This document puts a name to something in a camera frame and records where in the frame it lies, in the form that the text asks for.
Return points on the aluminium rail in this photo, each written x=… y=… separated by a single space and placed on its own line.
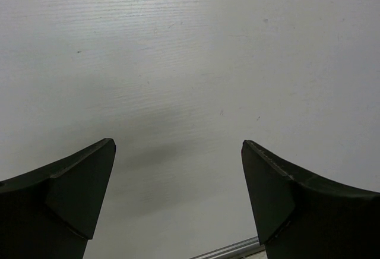
x=241 y=249

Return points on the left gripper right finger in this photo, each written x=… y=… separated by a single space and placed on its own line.
x=299 y=214

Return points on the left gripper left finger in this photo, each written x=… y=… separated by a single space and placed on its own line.
x=52 y=211

